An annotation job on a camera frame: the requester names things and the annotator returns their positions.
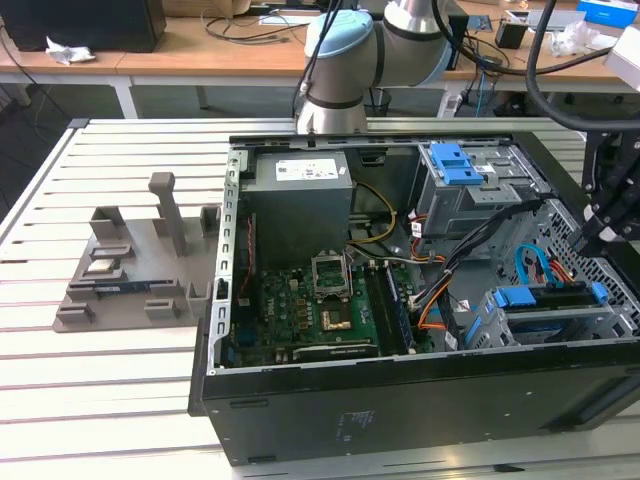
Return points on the hard disk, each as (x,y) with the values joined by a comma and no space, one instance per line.
(520,297)

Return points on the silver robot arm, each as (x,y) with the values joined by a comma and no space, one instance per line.
(350,65)

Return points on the grey metal disk bay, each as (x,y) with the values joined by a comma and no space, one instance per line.
(595,325)

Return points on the clear plastic wrap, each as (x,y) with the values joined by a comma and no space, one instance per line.
(570,37)

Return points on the grey metal drive cage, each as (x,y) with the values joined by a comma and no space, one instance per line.
(450,210)

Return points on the blue plastic drive latch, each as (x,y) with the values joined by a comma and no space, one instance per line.
(452,162)

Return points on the blue and white box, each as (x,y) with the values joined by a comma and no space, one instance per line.
(605,12)

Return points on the grey flat box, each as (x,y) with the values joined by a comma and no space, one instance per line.
(567,19)

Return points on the white power strip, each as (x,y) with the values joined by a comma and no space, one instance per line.
(451,105)

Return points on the small black box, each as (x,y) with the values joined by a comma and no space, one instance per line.
(510,36)

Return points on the RAM stick in slot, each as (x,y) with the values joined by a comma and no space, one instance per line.
(400,315)

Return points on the black mesh wastebasket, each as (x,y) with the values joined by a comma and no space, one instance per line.
(382,100)

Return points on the black open PC case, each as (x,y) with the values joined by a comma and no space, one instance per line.
(400,410)

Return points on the CPU socket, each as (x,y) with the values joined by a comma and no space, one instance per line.
(337,320)

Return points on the grey power supply unit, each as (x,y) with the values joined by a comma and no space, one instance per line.
(300,215)

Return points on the black expansion slot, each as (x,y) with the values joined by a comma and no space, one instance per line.
(335,350)

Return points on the green motherboard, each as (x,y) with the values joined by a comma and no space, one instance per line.
(295,300)

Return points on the grey-brown parts rack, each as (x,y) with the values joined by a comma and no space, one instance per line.
(140,260)

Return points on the dark blue RAM stick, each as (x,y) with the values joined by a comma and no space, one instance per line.
(122,288)

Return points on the silver CPU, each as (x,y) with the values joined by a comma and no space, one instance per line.
(102,266)

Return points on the crumpled white paper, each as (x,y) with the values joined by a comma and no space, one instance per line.
(70,52)

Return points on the black computer tower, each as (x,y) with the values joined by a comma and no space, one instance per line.
(75,25)

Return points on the wooden desk white frame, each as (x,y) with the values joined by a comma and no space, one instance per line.
(175,55)
(570,75)

